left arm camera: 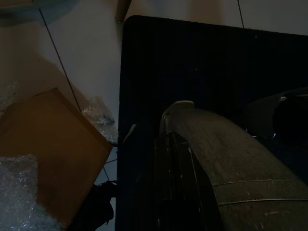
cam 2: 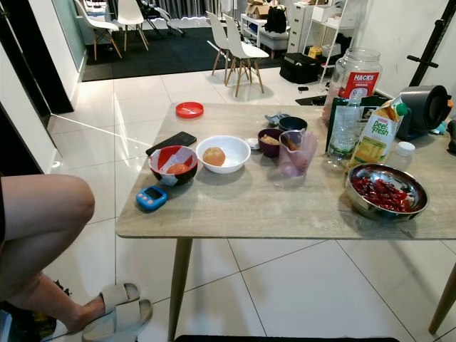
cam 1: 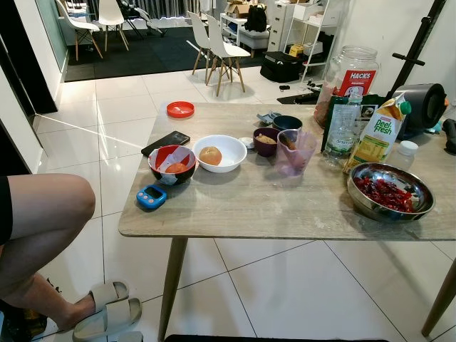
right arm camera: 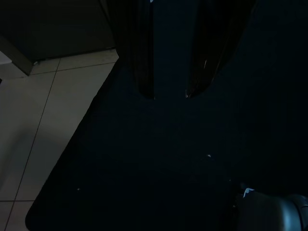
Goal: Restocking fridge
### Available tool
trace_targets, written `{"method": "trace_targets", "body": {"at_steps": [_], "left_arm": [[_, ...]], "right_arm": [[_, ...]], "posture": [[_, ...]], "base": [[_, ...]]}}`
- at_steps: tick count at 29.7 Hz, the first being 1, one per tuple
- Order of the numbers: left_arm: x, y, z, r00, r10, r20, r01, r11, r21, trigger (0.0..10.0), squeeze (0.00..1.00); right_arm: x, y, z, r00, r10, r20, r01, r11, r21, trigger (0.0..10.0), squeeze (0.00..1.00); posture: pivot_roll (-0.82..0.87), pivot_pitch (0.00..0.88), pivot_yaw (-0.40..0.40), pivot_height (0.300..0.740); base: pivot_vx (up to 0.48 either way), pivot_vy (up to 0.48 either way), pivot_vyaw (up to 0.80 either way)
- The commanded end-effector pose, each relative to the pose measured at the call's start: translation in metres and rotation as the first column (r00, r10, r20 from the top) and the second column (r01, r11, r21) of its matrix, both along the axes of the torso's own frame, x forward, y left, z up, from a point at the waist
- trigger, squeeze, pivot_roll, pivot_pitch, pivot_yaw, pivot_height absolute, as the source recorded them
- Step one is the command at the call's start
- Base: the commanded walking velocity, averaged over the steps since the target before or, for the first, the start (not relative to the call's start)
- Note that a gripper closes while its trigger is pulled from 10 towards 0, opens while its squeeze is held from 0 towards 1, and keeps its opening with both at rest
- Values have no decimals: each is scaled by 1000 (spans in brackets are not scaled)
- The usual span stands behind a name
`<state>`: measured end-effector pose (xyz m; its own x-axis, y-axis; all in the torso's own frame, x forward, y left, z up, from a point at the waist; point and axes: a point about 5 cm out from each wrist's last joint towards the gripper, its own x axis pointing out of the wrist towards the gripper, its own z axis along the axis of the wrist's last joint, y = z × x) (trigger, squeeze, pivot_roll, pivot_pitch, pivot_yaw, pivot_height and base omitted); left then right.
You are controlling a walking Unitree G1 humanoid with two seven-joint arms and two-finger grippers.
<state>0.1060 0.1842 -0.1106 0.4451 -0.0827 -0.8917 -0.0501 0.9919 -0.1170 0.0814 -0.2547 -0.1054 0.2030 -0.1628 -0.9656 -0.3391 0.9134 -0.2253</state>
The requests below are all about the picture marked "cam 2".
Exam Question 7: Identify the person's bare leg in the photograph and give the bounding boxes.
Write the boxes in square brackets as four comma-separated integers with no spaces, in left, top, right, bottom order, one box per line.
[0,175,108,336]

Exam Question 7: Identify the light wooden table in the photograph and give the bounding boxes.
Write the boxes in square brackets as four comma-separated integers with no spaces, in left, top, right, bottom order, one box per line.
[115,102,456,342]

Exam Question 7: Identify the white chair wooden legs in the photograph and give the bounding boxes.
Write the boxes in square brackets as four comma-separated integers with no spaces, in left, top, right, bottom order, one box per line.
[205,11,232,83]
[116,0,150,52]
[224,14,270,98]
[75,0,123,60]

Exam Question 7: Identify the small white capped jar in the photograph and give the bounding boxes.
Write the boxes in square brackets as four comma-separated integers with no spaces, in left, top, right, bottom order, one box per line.
[394,141,418,166]

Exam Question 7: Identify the red and black bowl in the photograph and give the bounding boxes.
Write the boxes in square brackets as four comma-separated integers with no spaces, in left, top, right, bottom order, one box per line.
[148,145,199,187]

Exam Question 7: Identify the red dried chillies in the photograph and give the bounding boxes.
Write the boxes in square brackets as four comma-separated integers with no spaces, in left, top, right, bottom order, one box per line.
[351,176,410,213]

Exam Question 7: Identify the black stand pole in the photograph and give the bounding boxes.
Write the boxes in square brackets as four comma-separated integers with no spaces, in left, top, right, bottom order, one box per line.
[408,0,456,88]

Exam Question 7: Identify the blue digital timer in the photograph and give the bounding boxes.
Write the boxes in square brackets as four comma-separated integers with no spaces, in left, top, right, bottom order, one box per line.
[135,185,167,212]

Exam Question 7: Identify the black backpack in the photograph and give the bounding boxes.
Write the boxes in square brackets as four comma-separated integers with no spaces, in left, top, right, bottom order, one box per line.
[265,5,287,34]

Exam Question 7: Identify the red plastic lid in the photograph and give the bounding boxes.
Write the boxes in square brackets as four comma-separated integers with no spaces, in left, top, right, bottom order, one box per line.
[175,102,204,119]

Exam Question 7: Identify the black smartphone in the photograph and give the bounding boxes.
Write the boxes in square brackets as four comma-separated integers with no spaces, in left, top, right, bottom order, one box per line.
[146,132,197,157]

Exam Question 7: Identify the white bowl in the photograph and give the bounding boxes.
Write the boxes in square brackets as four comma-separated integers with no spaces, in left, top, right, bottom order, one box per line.
[196,135,252,175]

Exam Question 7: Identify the dark green box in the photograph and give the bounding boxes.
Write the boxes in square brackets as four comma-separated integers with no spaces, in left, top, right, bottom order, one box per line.
[326,96,393,150]

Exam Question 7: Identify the black rug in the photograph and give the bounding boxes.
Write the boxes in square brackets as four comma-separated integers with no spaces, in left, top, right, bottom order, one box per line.
[82,27,328,81]

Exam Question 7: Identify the beige slipper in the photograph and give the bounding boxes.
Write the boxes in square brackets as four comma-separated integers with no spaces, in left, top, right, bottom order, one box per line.
[96,283,142,313]
[82,299,154,342]

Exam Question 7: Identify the purple plastic measuring cup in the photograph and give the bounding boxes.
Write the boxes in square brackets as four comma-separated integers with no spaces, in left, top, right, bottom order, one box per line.
[278,130,319,178]

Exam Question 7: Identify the Peel Fresh juice carton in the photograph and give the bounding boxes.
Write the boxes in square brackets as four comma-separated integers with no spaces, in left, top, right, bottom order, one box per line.
[348,95,409,170]

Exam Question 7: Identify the steel bowl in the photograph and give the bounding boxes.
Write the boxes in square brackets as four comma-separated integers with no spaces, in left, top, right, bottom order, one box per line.
[345,162,430,222]

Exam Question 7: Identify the small purple bowl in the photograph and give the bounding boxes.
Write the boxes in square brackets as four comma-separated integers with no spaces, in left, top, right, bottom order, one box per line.
[258,128,286,158]

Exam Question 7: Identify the grey kitchen utensil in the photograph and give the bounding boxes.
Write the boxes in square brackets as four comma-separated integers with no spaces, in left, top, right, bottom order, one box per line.
[264,113,289,128]

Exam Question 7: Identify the black round fan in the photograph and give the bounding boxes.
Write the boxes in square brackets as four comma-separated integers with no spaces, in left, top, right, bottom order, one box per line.
[394,85,453,140]

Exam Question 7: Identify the white drawer cabinet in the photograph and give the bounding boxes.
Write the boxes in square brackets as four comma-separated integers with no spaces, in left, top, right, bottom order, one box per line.
[287,0,314,54]

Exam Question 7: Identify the clear Hacks candy jar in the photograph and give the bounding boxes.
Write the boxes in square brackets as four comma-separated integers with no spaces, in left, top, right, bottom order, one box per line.
[322,48,383,129]

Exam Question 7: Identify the dark teal bowl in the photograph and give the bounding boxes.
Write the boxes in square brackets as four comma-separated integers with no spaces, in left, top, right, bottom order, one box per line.
[278,116,309,133]

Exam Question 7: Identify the clear plastic water bottle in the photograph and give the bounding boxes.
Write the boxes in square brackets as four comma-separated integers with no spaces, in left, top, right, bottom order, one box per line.
[326,95,363,170]

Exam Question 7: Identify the round orange onion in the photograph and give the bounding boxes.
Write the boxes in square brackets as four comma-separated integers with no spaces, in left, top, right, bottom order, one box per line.
[202,147,227,167]

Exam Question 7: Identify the black door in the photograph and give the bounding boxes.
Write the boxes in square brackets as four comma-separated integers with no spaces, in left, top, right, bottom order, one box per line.
[0,0,76,118]

